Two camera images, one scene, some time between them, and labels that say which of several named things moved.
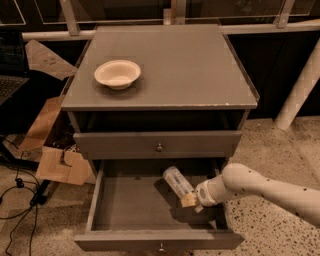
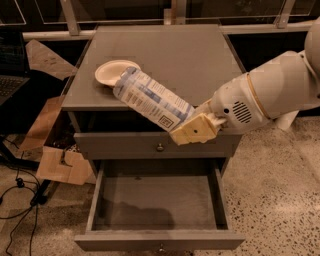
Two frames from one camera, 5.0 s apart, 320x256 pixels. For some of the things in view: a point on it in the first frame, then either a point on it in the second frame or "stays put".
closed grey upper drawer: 159,144 stays put
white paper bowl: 117,74 stays put
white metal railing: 174,15 stays put
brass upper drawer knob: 159,148 stays put
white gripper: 203,195 to 235,101
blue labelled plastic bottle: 178,182 to 154,101
